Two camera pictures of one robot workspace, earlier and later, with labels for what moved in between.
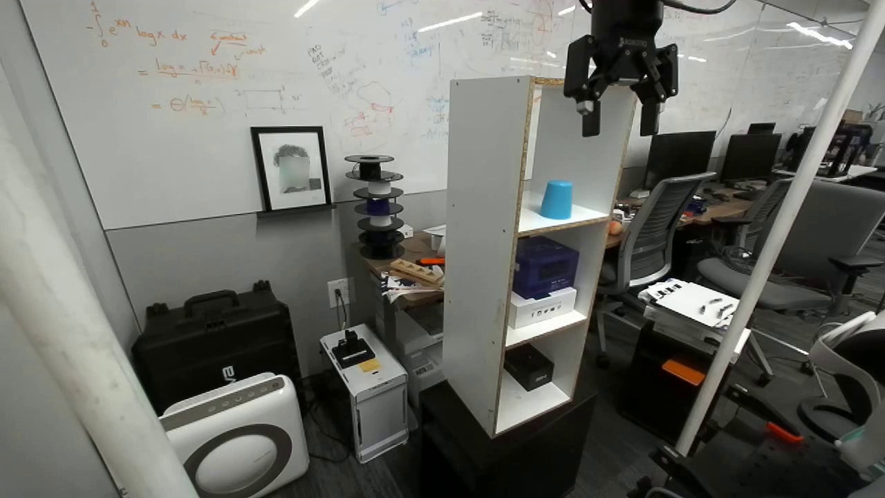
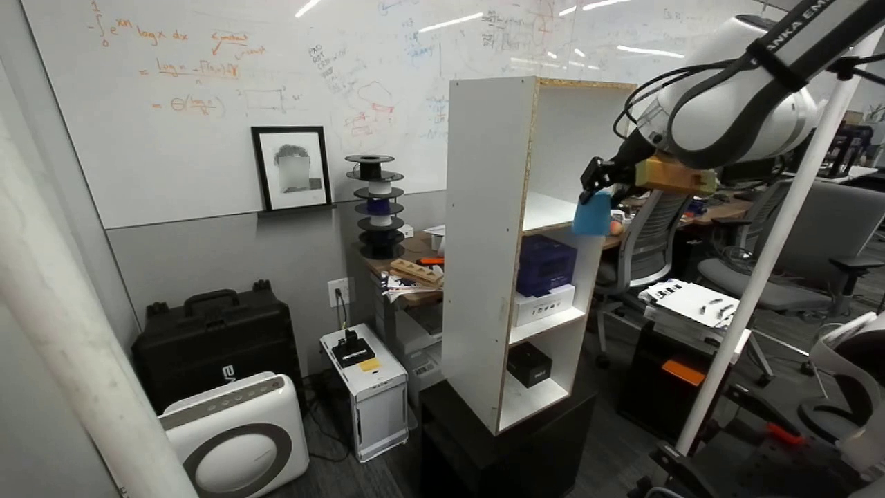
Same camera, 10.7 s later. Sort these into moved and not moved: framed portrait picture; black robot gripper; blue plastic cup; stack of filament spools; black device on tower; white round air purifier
Moved: blue plastic cup; black robot gripper
Not moved: stack of filament spools; black device on tower; white round air purifier; framed portrait picture
